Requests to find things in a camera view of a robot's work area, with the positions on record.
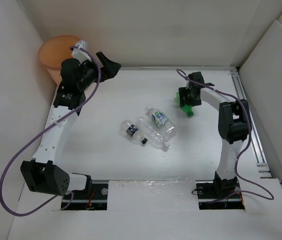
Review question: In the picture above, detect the clear crushed plastic bottle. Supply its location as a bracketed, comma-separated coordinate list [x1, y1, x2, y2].
[137, 116, 171, 151]

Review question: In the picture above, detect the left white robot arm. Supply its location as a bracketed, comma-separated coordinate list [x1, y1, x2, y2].
[20, 51, 122, 199]

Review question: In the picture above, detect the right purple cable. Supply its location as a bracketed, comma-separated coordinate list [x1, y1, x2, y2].
[175, 68, 275, 205]

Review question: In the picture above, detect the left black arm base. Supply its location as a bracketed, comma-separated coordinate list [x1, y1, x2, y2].
[60, 180, 109, 211]

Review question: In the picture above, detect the purple cable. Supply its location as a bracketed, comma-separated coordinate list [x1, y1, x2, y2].
[0, 44, 102, 217]
[175, 68, 275, 205]

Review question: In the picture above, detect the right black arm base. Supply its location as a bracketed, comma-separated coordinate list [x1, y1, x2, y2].
[191, 172, 245, 210]

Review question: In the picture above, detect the green plastic bottle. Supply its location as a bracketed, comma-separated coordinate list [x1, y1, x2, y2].
[175, 92, 194, 118]

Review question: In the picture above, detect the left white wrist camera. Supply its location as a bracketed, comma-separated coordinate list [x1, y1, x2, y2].
[70, 40, 90, 63]

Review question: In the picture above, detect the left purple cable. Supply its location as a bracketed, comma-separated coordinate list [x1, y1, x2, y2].
[0, 44, 102, 217]

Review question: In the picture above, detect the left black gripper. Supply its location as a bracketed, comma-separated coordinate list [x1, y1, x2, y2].
[78, 52, 121, 91]

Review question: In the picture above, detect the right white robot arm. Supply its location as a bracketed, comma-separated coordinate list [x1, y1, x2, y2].
[177, 69, 250, 197]

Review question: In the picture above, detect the orange capybara plastic bin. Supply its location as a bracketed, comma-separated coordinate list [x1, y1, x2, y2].
[38, 35, 80, 85]

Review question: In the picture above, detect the aluminium rail right edge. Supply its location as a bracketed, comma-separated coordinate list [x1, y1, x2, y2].
[230, 67, 273, 179]

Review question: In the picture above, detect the white green label bottle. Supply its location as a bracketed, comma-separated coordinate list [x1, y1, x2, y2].
[147, 107, 177, 139]

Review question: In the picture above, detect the dark label black cap bottle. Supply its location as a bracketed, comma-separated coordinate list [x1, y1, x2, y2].
[121, 120, 148, 146]

